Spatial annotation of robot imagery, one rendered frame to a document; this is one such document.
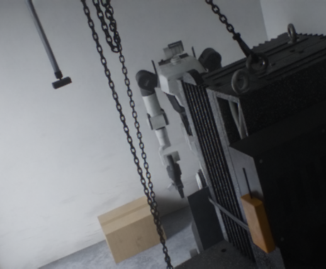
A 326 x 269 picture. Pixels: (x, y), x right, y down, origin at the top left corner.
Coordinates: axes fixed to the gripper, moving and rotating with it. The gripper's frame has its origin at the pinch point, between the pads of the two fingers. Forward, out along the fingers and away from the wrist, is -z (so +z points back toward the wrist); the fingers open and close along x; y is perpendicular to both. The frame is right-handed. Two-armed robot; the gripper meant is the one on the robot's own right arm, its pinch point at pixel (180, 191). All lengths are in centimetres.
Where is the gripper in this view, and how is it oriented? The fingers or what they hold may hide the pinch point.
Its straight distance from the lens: 329.1
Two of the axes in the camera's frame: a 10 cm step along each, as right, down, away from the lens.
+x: 0.7, 1.4, -9.9
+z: -3.1, -9.4, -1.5
